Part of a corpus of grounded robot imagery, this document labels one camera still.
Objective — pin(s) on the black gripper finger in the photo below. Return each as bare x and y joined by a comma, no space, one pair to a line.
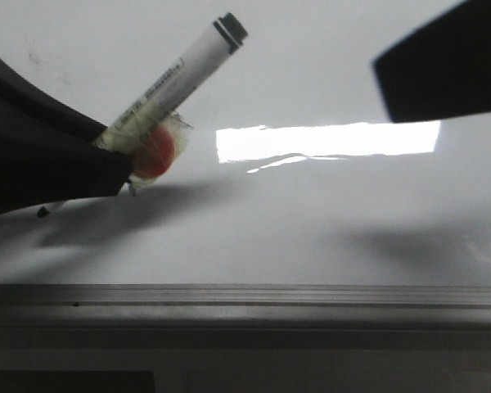
46,150
442,70

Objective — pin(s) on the red magnet taped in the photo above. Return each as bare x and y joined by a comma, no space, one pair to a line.
158,151

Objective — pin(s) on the white dry-erase marker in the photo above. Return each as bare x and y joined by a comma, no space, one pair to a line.
217,43

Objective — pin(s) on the white whiteboard surface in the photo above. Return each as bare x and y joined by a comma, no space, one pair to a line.
293,173

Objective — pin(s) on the aluminium whiteboard frame rail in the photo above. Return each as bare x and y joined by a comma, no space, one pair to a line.
244,306

